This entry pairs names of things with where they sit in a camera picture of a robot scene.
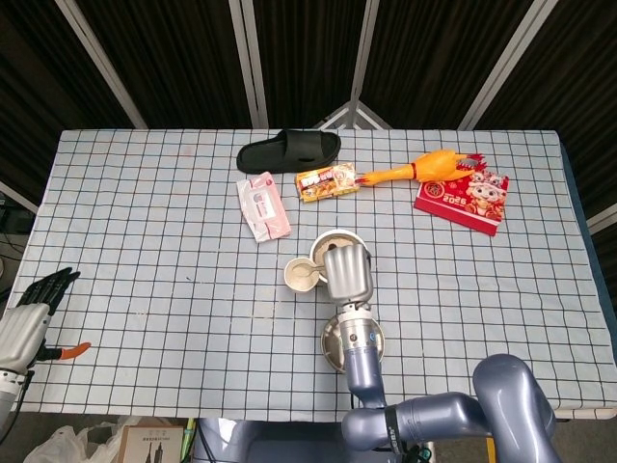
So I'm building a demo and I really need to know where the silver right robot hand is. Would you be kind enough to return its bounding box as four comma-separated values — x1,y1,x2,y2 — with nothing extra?
321,243,377,306

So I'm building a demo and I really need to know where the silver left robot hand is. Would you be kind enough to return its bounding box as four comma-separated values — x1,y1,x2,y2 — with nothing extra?
0,267,93,373

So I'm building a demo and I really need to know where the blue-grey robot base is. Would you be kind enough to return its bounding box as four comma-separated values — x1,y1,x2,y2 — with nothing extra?
192,417,401,463

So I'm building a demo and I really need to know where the steel bowl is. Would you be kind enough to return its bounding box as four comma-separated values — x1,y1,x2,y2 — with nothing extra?
308,229,373,288

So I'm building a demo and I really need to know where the white paper cup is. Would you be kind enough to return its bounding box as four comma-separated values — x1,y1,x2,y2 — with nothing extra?
282,257,321,294

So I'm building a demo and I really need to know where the steel plate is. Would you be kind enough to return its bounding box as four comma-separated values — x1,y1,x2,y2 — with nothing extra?
320,315,388,374

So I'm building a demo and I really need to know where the orange snack packet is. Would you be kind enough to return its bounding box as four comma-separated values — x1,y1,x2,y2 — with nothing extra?
294,161,361,204

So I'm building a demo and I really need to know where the pink wet wipes pack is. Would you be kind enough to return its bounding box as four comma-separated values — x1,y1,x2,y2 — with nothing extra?
235,171,292,244

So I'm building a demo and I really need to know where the white plastic bag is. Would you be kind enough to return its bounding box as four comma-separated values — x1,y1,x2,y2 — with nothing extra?
23,422,141,463

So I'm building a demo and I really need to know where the red 2026 desk calendar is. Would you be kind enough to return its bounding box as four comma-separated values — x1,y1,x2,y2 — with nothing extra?
414,169,510,238

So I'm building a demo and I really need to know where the black slipper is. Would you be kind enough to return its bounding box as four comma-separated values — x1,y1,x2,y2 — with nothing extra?
235,128,342,175

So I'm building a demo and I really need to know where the yellow rubber chicken toy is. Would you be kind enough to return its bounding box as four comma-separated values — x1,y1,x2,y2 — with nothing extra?
355,149,487,187

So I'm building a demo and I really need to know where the blue checked tablecloth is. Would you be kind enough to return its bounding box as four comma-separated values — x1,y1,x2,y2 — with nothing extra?
9,127,617,421

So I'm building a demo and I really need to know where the brown cardboard box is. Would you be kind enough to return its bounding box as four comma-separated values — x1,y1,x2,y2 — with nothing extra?
117,424,187,463

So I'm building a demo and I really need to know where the dark folding partition screen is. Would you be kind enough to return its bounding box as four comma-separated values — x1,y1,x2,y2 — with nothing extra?
0,0,617,232

